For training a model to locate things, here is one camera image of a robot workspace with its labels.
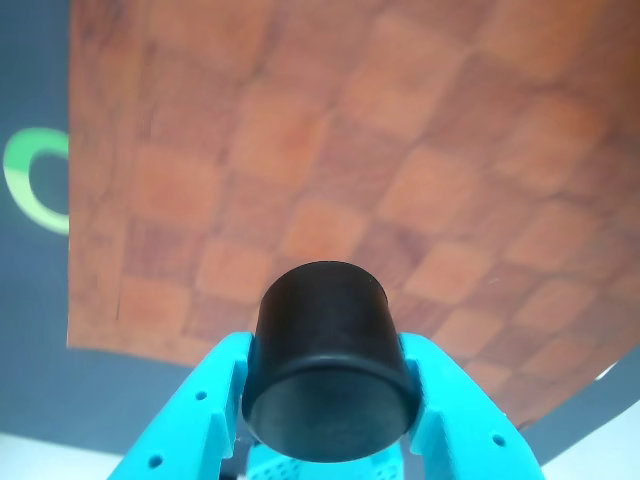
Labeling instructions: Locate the black cylinder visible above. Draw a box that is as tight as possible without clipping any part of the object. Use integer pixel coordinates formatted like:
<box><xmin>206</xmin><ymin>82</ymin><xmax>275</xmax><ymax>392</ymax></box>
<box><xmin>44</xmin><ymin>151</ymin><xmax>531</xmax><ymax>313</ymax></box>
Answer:
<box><xmin>241</xmin><ymin>260</ymin><xmax>420</xmax><ymax>463</ymax></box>

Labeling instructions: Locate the brown leather chessboard mat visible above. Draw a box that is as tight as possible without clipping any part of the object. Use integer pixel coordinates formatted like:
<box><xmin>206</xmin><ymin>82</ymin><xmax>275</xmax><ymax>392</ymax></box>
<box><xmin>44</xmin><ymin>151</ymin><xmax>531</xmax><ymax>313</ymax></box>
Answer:
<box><xmin>66</xmin><ymin>0</ymin><xmax>640</xmax><ymax>432</ymax></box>

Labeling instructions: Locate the dark mat with green ring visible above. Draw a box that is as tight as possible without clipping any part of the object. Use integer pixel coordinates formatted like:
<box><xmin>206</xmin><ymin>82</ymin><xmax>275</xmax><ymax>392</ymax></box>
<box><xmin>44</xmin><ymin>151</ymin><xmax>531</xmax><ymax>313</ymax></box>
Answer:
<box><xmin>0</xmin><ymin>0</ymin><xmax>640</xmax><ymax>465</ymax></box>

